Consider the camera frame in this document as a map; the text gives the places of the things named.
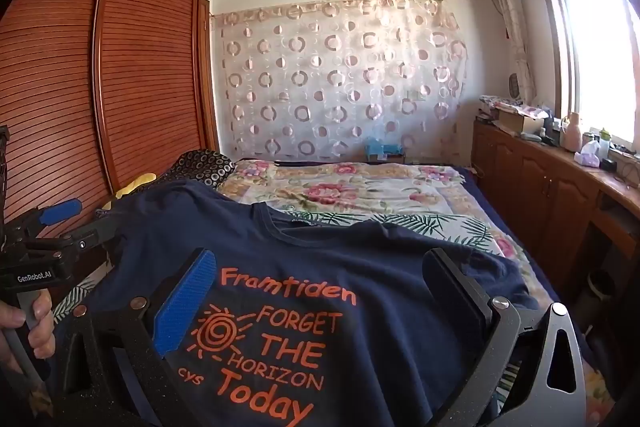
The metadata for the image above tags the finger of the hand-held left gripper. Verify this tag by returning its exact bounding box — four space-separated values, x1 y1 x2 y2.
7 198 84 238
31 212 126 258

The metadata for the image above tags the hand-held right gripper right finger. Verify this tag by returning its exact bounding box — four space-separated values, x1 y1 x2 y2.
422 248 587 427

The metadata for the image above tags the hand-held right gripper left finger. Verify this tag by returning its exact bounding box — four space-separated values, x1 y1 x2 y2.
52 249 218 427

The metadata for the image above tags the navy printed t-shirt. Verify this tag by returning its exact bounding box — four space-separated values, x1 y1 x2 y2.
47 179 538 427

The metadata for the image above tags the person's left hand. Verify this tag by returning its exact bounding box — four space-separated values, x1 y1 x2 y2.
0 289 57 375

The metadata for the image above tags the yellow plush toy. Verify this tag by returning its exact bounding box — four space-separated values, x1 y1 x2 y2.
115 172 158 200

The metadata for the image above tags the floral bedsheet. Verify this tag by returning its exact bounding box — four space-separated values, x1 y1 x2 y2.
52 158 621 413

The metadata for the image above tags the wooden low cabinet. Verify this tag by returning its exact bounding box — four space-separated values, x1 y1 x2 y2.
472 119 640 358

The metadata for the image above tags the dark circle-patterned pillow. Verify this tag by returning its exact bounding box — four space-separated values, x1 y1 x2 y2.
167 148 237 192

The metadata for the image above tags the light blue plastic bag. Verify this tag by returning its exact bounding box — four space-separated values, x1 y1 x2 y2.
364 139 407 164

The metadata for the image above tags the dark round bin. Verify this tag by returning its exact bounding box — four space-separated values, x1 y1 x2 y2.
582 269 618 333

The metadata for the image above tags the wooden louvred wardrobe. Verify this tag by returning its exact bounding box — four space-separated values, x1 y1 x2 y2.
0 0 221 253

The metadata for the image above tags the cardboard box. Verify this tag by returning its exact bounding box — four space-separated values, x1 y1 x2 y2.
497 109 546 135

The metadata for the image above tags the floral cloth pile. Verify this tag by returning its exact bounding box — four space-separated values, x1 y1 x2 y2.
479 94 553 118

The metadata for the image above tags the pink thermos jug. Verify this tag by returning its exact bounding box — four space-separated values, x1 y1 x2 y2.
561 112 583 152

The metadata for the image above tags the circle-patterned sheer curtain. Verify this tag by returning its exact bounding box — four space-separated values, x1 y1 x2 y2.
212 0 468 162

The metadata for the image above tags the wooden-framed window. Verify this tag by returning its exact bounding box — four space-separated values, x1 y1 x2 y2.
532 0 640 148

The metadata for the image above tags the pale window curtain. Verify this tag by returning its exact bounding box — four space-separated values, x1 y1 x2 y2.
484 0 536 100

